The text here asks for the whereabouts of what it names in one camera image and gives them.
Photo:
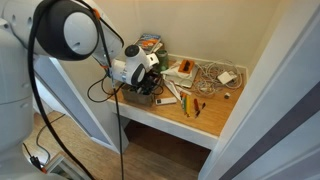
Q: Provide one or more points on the green pencil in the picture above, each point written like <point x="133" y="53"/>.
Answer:
<point x="184" y="106"/>

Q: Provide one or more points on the orange case with black item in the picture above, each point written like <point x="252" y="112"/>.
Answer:
<point x="186" y="66"/>

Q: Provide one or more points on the orange pencil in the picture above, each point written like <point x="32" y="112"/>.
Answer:
<point x="182" y="97"/>

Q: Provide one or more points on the green glass jar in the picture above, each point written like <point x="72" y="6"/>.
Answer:
<point x="162" y="60"/>

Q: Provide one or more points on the yellow pencil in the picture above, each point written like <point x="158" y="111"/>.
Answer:
<point x="188" y="106"/>

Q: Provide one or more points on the colourful book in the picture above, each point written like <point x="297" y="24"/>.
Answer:
<point x="148" y="41"/>

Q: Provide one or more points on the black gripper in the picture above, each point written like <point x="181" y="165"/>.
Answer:
<point x="150" y="81"/>

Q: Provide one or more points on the metal frame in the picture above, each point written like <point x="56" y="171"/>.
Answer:
<point x="63" y="165"/>

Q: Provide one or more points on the small grey plug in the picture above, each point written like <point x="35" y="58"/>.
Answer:
<point x="227" y="95"/>

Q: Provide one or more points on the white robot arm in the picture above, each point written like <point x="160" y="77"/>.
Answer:
<point x="20" y="66"/>

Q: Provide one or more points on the white desk side panel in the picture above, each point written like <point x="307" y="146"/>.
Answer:
<point x="83" y="113"/>

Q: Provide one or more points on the black and red pen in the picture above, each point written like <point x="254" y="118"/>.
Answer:
<point x="201" y="109"/>

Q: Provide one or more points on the white paper stack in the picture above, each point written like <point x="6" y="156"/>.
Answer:
<point x="173" y="76"/>

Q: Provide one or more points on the brown cardboard box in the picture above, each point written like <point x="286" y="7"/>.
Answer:
<point x="138" y="98"/>

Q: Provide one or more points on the white power adapter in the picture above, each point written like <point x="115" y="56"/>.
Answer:
<point x="225" y="77"/>

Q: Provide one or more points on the white door with dark stripe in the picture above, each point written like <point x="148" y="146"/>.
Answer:
<point x="283" y="100"/>

